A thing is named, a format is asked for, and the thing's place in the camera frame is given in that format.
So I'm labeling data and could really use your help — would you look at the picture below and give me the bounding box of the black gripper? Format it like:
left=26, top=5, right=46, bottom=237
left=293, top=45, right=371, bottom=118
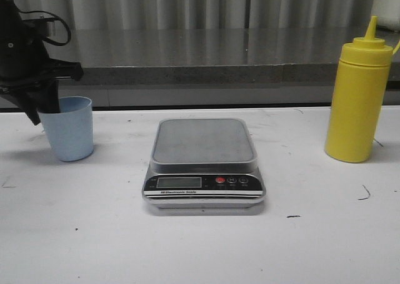
left=1, top=0, right=84, bottom=125

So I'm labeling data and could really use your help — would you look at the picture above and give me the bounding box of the light blue plastic cup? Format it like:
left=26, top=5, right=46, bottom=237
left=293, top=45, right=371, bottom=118
left=39, top=96, right=94, bottom=162

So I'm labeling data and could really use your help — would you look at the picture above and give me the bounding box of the yellow squeeze bottle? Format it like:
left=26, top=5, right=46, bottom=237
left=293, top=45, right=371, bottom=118
left=324, top=16, right=399, bottom=163

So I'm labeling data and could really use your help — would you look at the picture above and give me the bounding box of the silver digital kitchen scale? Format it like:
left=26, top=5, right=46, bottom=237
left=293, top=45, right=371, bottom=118
left=142, top=118, right=266, bottom=210

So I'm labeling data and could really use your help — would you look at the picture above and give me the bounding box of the grey stone counter ledge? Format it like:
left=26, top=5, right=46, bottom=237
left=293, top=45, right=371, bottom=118
left=0, top=27, right=400, bottom=109

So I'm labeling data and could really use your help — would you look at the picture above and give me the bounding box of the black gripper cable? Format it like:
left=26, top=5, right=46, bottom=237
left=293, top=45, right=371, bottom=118
left=18, top=10, right=72, bottom=46

